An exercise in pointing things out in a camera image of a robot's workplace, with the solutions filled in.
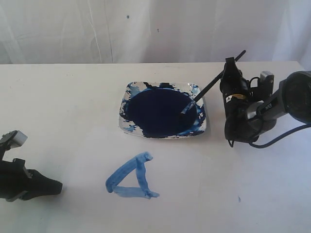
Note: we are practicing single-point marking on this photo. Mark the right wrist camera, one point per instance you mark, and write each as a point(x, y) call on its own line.
point(264, 88)

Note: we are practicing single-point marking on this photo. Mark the white plate with blue paint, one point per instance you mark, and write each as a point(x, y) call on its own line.
point(151, 110)

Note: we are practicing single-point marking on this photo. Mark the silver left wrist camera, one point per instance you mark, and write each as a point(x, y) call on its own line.
point(12, 140)

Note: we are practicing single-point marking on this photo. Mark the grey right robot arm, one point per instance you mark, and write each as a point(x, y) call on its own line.
point(252, 111)

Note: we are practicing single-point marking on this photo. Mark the white backdrop curtain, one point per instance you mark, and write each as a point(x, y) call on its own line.
point(154, 31)

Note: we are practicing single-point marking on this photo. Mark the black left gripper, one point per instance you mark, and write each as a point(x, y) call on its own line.
point(18, 182)

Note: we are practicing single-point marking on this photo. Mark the black paintbrush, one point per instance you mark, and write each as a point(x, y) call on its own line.
point(191, 104)

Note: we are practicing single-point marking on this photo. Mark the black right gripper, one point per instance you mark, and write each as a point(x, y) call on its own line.
point(237, 98)

